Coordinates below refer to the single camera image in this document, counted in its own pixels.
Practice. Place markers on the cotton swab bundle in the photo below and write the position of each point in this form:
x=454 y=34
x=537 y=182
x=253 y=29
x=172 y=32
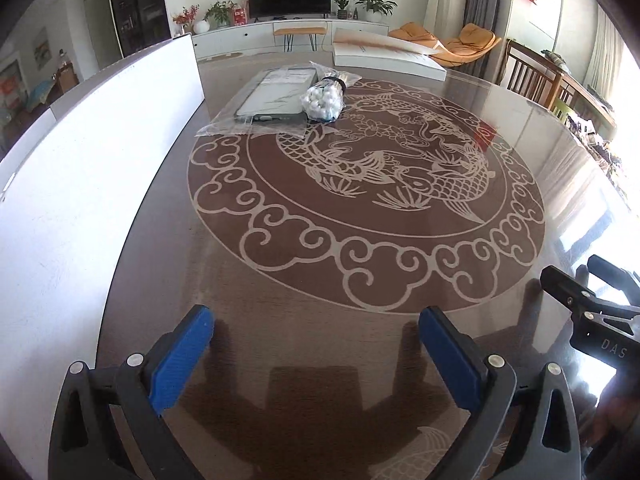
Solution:
x=322 y=100

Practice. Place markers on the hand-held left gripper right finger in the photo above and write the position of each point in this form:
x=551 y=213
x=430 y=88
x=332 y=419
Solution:
x=452 y=357

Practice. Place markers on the wooden dining chair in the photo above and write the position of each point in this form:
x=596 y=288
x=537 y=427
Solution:
x=530 y=72

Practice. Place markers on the orange lounge chair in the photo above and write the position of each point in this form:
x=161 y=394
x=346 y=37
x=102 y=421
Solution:
x=470 y=40

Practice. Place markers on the white board panel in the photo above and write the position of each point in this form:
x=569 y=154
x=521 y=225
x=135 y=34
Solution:
x=75 y=210

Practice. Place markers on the dark phone case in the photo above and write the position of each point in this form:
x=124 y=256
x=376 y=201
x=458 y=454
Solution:
x=275 y=92

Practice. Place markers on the framed wall picture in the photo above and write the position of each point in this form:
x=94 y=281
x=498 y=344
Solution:
x=41 y=49

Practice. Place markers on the small green potted plant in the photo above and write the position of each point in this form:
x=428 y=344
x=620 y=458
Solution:
x=342 y=7

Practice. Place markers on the clear plastic bag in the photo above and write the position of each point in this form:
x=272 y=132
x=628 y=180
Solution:
x=225 y=122

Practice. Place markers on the bushy green potted plant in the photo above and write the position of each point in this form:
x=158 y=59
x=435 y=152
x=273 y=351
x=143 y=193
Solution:
x=219 y=12

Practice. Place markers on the flat white box open lid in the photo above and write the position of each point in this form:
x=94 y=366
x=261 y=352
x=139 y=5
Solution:
x=390 y=57

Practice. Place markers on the white television cabinet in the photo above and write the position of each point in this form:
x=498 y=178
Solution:
x=235 y=37

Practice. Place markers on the cluttered wooden side table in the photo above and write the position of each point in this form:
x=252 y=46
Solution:
x=590 y=110

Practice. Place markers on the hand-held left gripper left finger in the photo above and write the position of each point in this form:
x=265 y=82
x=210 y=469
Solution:
x=177 y=360

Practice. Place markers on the orange bench stool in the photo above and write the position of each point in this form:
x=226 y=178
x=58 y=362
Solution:
x=299 y=31

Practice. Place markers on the large green potted plant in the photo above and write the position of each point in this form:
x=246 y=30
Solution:
x=375 y=2

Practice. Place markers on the round white vase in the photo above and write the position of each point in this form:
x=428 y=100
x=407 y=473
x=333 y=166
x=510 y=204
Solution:
x=201 y=27

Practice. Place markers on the black glass display cabinet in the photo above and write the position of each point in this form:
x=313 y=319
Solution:
x=140 y=5

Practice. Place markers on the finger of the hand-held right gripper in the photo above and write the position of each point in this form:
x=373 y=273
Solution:
x=570 y=290
x=615 y=272

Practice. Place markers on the red gift box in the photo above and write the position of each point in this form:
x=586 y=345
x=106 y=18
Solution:
x=240 y=14

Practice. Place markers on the red flower arrangement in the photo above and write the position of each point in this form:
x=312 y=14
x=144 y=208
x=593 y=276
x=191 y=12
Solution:
x=185 y=17

